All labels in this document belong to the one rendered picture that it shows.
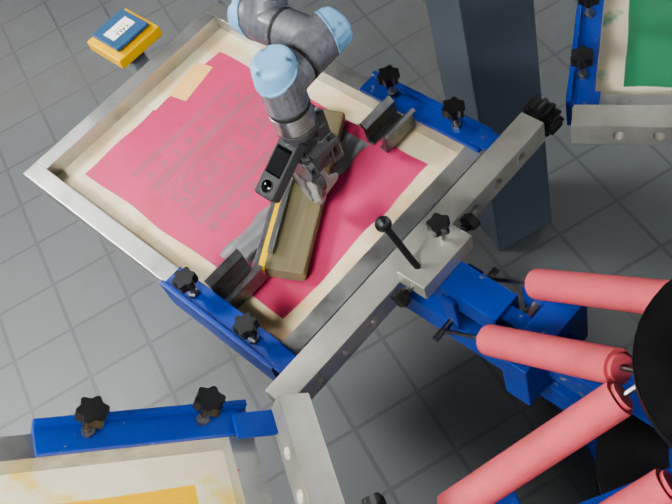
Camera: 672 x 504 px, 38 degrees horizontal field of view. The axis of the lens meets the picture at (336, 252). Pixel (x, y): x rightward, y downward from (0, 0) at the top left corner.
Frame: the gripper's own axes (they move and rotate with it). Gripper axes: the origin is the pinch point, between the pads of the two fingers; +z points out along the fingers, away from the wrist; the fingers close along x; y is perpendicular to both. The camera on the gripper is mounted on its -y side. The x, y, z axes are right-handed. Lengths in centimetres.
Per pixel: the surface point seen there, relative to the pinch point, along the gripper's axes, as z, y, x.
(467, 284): -4.1, 0.0, -36.4
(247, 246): 3.9, -13.5, 6.8
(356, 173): 4.4, 11.2, 1.0
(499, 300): -4.1, 0.6, -42.4
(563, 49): 100, 133, 43
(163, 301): 100, -15, 87
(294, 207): 0.6, -3.0, 3.0
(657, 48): 4, 66, -29
